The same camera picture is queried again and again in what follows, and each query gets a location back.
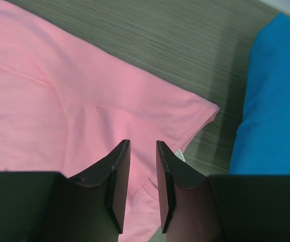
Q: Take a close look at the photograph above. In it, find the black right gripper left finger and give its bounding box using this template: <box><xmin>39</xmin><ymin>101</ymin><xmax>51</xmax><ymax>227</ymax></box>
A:
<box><xmin>0</xmin><ymin>140</ymin><xmax>130</xmax><ymax>241</ymax></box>

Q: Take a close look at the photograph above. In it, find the blue t shirt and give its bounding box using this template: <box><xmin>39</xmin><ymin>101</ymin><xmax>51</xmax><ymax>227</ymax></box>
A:
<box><xmin>229</xmin><ymin>14</ymin><xmax>290</xmax><ymax>175</ymax></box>

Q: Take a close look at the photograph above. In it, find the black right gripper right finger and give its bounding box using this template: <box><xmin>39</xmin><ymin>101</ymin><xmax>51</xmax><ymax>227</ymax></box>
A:
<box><xmin>156</xmin><ymin>141</ymin><xmax>290</xmax><ymax>241</ymax></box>

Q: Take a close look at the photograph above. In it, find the light pink t shirt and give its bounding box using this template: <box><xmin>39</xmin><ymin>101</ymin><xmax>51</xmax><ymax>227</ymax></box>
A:
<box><xmin>0</xmin><ymin>1</ymin><xmax>219</xmax><ymax>241</ymax></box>

